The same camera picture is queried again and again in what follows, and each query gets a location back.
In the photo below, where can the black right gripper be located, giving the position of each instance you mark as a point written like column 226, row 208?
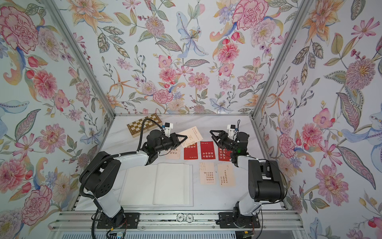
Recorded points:
column 224, row 138

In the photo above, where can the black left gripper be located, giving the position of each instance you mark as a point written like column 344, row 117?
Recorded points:
column 174, row 138

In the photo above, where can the beige card gold characters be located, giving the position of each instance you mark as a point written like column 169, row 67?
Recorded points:
column 193, row 136

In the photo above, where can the white photo album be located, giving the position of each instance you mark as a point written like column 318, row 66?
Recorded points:
column 161, row 185

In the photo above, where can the beige card red characters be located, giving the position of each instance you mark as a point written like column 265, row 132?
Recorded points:
column 174, row 154

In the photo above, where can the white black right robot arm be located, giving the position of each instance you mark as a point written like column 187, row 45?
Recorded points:
column 265, row 181

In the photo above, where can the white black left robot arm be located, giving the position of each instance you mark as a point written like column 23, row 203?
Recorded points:
column 98, row 178

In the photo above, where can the beige card lower right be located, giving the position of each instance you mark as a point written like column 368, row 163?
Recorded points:
column 226, row 175

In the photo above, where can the beige card lower left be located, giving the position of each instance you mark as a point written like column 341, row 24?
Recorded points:
column 207, row 173

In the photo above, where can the wooden folding chess board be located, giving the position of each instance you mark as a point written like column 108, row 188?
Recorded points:
column 135, row 127

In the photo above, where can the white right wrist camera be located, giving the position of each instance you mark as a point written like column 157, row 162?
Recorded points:
column 232, row 129

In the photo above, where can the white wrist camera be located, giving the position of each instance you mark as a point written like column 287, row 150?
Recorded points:
column 167, row 128
column 232, row 129

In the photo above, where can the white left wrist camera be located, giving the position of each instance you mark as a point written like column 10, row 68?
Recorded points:
column 167, row 128

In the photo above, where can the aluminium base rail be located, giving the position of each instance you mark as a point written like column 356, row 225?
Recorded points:
column 267, row 224

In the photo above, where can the aluminium corner post right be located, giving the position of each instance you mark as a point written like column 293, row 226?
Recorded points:
column 301, row 13

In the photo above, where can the aluminium corner post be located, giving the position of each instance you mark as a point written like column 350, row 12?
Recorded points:
column 82, row 62
column 301, row 13

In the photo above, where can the aluminium corner post left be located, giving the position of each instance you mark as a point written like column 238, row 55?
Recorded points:
column 82, row 62

